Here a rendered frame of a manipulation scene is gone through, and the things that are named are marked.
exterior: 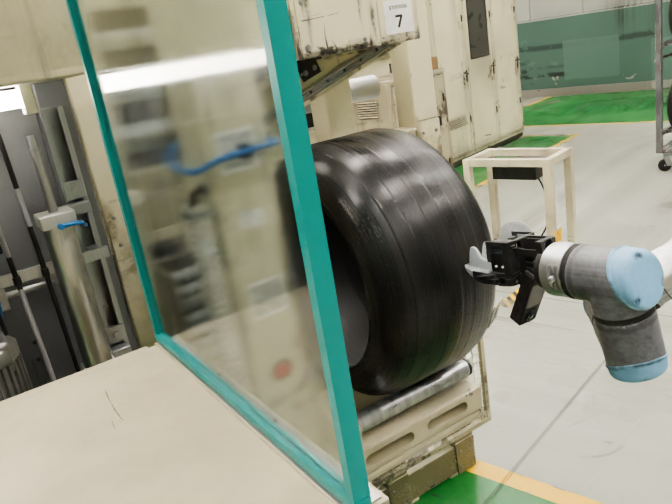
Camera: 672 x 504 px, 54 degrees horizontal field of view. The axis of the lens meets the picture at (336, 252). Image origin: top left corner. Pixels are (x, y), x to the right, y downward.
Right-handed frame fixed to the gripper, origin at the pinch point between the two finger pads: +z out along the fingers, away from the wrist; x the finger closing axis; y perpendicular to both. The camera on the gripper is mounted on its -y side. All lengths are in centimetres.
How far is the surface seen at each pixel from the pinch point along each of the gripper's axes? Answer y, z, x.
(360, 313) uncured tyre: -18, 50, -3
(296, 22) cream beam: 56, 42, 2
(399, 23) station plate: 52, 42, -28
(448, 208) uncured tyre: 12.1, 3.7, -0.2
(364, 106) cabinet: 33, 408, -270
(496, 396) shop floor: -108, 120, -107
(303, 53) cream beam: 49, 42, 1
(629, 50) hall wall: 25, 620, -990
